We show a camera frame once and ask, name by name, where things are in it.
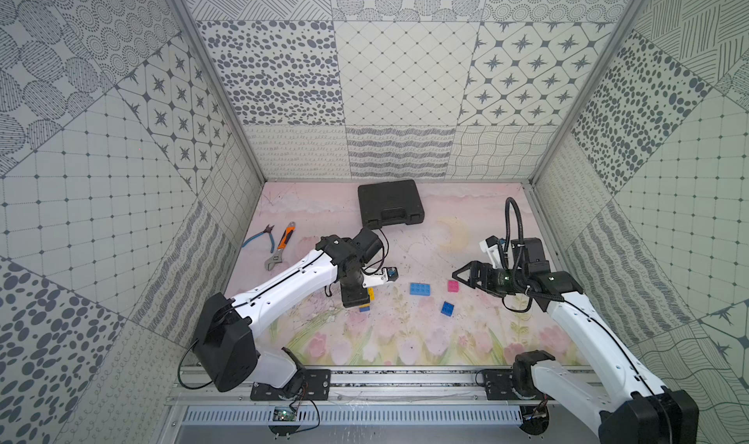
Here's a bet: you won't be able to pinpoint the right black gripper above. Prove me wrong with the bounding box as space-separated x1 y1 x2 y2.
453 261 528 298

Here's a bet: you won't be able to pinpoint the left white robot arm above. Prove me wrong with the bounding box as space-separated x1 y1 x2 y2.
189 227 399 397

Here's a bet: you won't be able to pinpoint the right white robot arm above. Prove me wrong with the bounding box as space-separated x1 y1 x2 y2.
452 236 699 443

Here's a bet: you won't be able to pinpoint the light blue lego brick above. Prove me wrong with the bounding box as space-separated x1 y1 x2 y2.
409 283 431 297

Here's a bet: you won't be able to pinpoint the black plastic tool case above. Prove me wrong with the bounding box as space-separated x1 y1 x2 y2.
357 179 425 229

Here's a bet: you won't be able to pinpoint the orange utility knife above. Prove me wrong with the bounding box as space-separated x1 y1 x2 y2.
277 222 296 251

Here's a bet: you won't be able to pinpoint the silver adjustable wrench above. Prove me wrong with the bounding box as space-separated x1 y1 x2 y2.
264 249 284 272

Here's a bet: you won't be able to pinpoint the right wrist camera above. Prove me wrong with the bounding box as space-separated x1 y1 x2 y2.
479 236 502 265

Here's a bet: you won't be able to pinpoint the blue handled pliers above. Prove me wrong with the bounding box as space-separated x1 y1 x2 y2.
242 224 277 255

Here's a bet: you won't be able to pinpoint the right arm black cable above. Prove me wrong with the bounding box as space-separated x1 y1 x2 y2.
504 196 525 270

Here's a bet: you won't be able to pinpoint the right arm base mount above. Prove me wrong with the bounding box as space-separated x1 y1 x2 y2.
475 369 520 401

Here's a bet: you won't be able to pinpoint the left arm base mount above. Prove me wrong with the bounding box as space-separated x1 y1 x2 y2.
251 369 332 402

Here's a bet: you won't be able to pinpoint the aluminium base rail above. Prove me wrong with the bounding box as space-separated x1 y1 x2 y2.
169 366 610 407

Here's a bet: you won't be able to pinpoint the white vented cable duct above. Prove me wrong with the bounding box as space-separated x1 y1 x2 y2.
181 404 523 426

